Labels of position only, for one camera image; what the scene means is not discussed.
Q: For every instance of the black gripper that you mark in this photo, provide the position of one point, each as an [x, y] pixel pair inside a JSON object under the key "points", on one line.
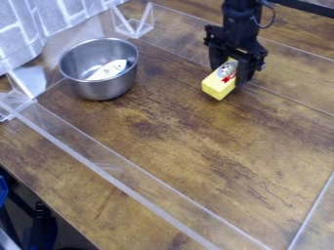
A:
{"points": [[236, 35]]}

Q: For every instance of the yellow butter block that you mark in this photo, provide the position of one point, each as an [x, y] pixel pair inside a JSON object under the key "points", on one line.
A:
{"points": [[220, 82]]}

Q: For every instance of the stainless steel bowl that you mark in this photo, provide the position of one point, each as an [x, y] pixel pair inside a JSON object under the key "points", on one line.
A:
{"points": [[89, 55]]}

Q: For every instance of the white fish toy in bowl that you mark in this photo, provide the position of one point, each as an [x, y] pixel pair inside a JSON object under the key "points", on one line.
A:
{"points": [[109, 70]]}

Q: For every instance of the grey brick pattern cloth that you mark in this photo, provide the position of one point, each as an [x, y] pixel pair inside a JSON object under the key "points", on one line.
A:
{"points": [[29, 21]]}

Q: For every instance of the clear acrylic barrier front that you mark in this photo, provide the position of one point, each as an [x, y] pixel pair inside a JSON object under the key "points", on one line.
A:
{"points": [[204, 227]]}

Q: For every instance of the clear acrylic triangular bracket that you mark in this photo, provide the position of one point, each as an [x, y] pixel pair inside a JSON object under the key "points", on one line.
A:
{"points": [[131, 27]]}

